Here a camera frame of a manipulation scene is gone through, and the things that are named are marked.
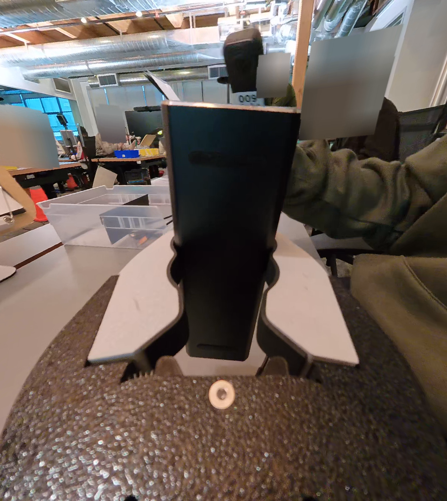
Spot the black office chair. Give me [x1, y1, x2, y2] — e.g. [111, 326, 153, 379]
[311, 231, 380, 276]

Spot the black USB hub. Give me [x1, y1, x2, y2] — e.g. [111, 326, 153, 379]
[161, 100, 301, 361]

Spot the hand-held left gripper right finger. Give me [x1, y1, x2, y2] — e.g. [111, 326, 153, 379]
[257, 234, 360, 379]

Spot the large clear plastic bin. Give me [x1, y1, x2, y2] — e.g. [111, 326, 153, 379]
[37, 184, 175, 250]

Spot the black mesh chair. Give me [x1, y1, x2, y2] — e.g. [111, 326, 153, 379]
[397, 104, 447, 161]

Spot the wooden post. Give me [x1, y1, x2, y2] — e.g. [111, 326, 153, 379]
[292, 0, 314, 98]

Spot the wooden edge office table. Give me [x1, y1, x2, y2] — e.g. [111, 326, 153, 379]
[92, 154, 167, 184]
[8, 162, 83, 196]

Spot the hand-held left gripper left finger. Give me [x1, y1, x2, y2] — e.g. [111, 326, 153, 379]
[87, 234, 190, 367]

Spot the black computer monitor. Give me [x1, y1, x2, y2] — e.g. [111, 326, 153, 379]
[125, 111, 164, 138]

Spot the silver ventilation duct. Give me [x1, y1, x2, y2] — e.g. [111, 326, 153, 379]
[0, 29, 224, 69]

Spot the grey desk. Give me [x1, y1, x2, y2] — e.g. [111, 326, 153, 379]
[0, 213, 330, 501]
[0, 223, 64, 271]

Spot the grey board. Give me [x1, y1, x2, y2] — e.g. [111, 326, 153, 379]
[92, 166, 116, 188]

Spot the person's green hoodie torso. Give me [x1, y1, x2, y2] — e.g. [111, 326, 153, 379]
[351, 188, 447, 462]

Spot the large glass window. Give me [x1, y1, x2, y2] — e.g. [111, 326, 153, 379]
[0, 91, 78, 135]

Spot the small clear organizer tray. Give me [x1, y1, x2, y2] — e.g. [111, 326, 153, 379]
[99, 204, 173, 249]

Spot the person's right forearm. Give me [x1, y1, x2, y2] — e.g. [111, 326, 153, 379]
[282, 117, 447, 251]

